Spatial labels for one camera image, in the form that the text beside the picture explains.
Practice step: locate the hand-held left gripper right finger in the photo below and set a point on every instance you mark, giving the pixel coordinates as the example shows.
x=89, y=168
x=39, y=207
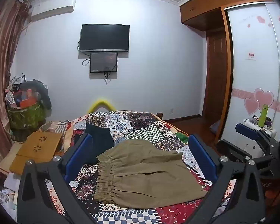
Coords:
x=201, y=156

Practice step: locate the white crumpled cloth pile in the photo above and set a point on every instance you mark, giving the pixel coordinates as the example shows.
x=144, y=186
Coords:
x=8, y=196

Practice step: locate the white wall socket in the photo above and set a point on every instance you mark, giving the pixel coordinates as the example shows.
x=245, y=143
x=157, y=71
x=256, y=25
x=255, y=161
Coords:
x=170, y=110

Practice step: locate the green thermos bottle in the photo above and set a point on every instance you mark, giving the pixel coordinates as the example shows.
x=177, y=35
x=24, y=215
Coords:
x=263, y=116

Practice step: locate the wooden lap desk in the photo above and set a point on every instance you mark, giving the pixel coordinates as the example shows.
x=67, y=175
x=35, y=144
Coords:
x=37, y=151

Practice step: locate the wooden door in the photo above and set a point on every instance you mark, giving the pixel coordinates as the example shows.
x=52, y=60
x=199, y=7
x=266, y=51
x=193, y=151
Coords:
x=215, y=74

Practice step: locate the dark navy pants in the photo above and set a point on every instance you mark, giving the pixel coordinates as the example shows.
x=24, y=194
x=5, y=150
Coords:
x=100, y=140

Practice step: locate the colourful patchwork blanket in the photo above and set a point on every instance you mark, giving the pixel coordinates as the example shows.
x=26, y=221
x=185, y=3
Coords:
x=154, y=126

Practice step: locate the beige striped cloth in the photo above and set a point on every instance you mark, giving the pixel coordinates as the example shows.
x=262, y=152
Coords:
x=53, y=127

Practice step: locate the yellow arched cushion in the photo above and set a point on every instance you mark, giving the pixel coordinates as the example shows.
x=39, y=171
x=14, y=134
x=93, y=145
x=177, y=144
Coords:
x=100, y=101

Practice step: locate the small black monitor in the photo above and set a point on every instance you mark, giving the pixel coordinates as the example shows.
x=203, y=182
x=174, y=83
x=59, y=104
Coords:
x=103, y=62

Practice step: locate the wooden bed post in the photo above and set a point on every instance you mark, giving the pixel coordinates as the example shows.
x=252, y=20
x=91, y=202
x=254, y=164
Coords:
x=160, y=115

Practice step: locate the red striped curtain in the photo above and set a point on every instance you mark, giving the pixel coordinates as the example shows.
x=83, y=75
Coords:
x=2, y=74

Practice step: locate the black wall television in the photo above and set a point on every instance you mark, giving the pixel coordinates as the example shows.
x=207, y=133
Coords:
x=105, y=37

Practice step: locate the olive green pants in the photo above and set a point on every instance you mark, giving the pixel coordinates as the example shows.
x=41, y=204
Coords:
x=142, y=175

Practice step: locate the white plastic bag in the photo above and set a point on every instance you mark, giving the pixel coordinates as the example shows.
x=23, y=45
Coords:
x=16, y=80

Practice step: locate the beige flat board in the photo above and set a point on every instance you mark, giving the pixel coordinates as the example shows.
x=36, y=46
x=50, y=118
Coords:
x=7, y=161

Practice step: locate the wooden overhead cabinet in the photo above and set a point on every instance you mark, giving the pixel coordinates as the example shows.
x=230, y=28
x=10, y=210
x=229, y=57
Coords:
x=200, y=9

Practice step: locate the red white label sticker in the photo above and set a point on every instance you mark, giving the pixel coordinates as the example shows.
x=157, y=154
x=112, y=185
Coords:
x=250, y=55

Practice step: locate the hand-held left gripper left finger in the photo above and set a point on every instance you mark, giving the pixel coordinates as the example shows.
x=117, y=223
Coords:
x=80, y=155

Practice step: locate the white bedside table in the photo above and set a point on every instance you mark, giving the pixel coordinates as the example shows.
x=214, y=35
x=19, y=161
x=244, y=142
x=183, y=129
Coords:
x=269, y=131

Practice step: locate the green patterned bag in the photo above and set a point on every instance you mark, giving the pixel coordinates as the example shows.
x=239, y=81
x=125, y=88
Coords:
x=25, y=117

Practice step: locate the orange box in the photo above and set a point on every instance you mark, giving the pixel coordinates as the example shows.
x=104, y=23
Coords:
x=28, y=102

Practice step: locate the white air conditioner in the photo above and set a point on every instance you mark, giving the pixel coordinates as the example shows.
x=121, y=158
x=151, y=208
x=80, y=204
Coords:
x=51, y=9

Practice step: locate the green fleece blanket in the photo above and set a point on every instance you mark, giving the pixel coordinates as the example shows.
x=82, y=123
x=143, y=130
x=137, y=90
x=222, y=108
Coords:
x=182, y=137

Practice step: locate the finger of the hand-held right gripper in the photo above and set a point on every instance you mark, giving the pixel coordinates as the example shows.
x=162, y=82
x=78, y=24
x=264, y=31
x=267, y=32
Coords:
x=247, y=130
x=233, y=149

